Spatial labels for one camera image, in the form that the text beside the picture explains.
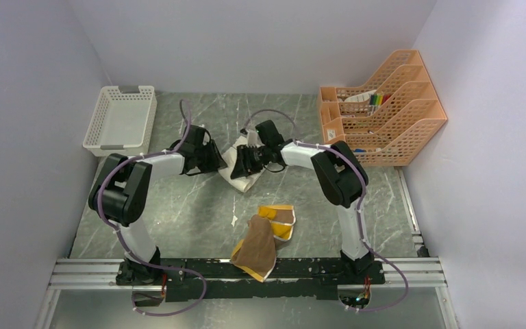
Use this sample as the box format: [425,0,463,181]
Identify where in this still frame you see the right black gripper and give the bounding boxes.
[231,145,271,180]

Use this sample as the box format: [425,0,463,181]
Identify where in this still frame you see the cream white towel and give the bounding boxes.
[218,135,264,193]

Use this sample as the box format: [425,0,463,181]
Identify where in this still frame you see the white plastic basket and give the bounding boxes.
[82,86,158,157]

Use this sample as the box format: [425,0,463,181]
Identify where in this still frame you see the brown yellow towel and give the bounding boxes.
[230,204,297,282]

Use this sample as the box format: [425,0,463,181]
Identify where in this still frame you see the orange file organizer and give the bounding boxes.
[316,49,448,167]

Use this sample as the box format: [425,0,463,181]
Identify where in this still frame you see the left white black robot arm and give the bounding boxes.
[88,125,226,285]

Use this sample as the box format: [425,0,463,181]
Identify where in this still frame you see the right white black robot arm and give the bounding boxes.
[230,120,375,284]

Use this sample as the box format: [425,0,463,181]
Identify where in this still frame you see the white label card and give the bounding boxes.
[344,90,376,102]

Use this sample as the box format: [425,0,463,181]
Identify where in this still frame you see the coloured marker pens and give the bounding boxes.
[368,93,392,115]

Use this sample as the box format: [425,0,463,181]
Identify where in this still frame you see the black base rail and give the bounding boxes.
[115,257,386,302]

